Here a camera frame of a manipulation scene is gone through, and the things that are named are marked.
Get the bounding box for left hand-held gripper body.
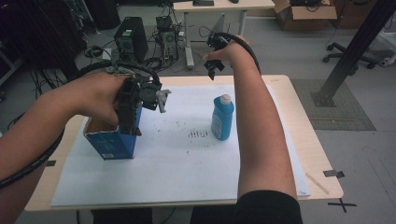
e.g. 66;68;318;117
115;76;173;115

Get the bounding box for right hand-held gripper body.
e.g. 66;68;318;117
206;32;233;52

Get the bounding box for blue cardboard box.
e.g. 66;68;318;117
82;104;144;161

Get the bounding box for blue bottle with white cap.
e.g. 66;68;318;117
210;93;235;142

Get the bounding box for person's right hand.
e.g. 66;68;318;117
204;35;255;68

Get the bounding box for person's left hand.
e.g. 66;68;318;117
66;73;134;126

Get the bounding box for light wooden desk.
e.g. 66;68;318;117
172;0;276;69

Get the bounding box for open-sided computer case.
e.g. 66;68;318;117
155;15;180;63

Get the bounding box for white power unit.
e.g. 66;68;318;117
102;47;114;63

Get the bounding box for black computer tower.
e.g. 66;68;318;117
113;16;149;63

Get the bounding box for white paper sheet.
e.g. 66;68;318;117
50;83;312;208

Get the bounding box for open brown cardboard box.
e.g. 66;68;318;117
274;0;338;32

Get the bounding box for person's dark trousers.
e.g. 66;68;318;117
91;204;237;224

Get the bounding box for black office chair base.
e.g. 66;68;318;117
321;41;379;71

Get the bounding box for grey floor mat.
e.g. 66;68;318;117
290;78;377;132

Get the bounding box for brown cabinet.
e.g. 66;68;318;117
334;0;379;30

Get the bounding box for person's black sleeve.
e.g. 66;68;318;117
234;189;304;224

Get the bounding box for thin wooden stick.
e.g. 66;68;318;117
304;172;331;196

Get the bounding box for black tape strip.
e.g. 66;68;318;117
322;169;346;179

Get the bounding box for black tape cross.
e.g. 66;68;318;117
327;198;358;214

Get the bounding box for coiled black cable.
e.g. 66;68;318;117
142;56;163;72

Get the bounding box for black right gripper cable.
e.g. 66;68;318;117
214;32;262;76

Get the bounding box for black metal post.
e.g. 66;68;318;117
311;0;396;108

